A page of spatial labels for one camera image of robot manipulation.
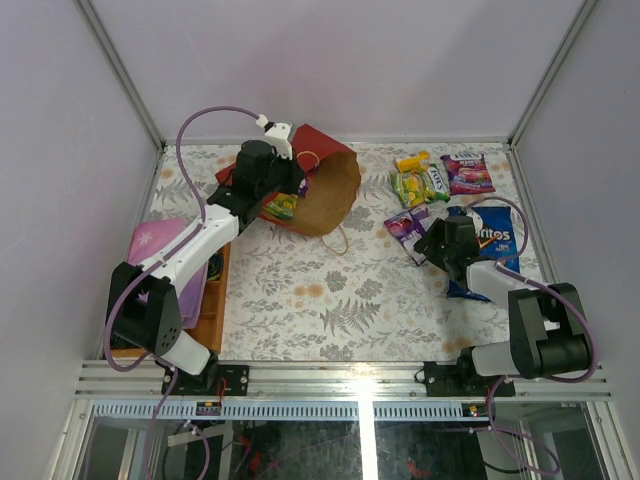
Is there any wooden tray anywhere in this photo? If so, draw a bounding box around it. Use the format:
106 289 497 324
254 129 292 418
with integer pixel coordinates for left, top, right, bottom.
107 242 232 359

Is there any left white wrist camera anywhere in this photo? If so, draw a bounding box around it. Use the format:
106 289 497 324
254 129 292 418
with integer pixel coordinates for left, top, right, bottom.
256 114 295 160

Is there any purple pink cloth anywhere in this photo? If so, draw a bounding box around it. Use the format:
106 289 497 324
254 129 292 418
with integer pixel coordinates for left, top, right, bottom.
127 218 208 330

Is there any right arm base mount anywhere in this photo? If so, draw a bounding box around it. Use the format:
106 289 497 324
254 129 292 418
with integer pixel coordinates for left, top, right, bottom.
422 360 500 398

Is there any red paper bag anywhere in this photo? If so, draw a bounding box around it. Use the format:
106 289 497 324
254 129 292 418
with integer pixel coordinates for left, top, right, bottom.
206 124 361 237

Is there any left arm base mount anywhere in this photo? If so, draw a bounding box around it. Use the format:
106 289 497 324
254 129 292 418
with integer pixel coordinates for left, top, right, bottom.
170 363 250 398

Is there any aluminium front rail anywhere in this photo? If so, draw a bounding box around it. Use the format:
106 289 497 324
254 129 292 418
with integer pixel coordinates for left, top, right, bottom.
74 360 613 403

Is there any yellow snack bag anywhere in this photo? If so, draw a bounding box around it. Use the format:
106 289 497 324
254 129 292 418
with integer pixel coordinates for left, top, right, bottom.
395 151 431 173

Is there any purple candy bag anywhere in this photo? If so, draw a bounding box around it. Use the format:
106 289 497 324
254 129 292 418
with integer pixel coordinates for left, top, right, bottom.
384 204 430 266
441 153 495 195
298 180 309 197

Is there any yellow green candy bag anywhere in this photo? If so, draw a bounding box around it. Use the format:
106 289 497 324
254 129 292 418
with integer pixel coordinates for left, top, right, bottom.
264 193 298 220

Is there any blue silver chips bag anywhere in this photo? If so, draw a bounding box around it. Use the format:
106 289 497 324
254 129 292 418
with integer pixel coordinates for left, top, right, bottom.
447 206 520 302

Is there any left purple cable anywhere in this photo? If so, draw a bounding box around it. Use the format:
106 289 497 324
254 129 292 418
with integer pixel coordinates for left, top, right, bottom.
102 104 266 480

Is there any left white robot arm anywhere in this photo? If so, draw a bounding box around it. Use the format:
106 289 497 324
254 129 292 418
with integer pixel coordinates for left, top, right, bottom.
105 140 305 395

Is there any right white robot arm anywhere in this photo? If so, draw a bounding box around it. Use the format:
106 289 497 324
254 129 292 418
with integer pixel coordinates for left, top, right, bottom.
414 215 599 395

